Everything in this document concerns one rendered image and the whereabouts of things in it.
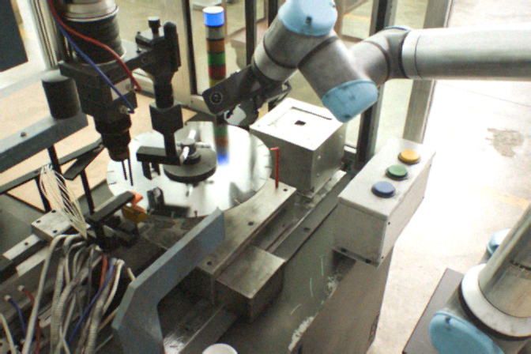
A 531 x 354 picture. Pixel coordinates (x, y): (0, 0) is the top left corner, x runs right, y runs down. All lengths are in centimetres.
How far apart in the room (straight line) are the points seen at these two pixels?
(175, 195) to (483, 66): 56
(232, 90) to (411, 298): 140
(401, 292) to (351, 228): 104
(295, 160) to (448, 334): 59
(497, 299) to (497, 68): 31
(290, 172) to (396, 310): 95
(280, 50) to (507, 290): 45
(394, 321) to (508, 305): 128
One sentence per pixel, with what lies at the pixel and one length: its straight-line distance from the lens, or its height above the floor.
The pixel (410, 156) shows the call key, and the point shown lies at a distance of 118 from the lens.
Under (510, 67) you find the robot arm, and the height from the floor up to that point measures 127.
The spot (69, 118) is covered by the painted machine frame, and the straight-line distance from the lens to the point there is 108.
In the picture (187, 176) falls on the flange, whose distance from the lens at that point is 101.
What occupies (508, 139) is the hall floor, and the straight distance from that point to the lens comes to 318.
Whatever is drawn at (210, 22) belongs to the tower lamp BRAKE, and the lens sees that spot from 121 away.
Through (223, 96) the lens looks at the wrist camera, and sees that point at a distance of 88.
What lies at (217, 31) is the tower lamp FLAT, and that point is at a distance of 122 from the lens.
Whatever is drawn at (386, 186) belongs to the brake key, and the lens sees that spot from 108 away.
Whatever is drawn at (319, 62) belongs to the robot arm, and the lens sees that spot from 75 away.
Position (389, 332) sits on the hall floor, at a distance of 198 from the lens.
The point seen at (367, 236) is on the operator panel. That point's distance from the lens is 108.
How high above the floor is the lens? 155
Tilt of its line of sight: 37 degrees down
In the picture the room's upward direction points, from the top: straight up
